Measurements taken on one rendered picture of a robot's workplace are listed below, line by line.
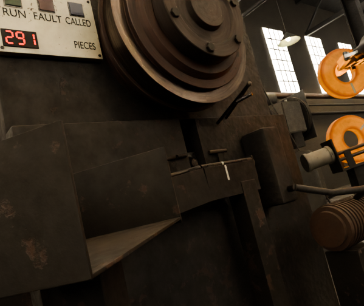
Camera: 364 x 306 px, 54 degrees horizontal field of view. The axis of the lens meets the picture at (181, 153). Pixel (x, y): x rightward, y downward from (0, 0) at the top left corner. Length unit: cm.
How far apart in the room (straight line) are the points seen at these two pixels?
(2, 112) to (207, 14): 55
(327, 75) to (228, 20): 36
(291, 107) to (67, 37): 832
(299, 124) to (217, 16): 820
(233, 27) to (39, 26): 51
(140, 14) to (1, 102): 39
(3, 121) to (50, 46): 23
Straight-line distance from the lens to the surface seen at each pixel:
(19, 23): 99
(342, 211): 106
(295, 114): 916
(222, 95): 104
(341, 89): 121
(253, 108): 137
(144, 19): 94
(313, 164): 119
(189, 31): 93
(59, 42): 100
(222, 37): 102
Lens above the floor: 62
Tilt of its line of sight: 8 degrees up
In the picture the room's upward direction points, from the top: 14 degrees counter-clockwise
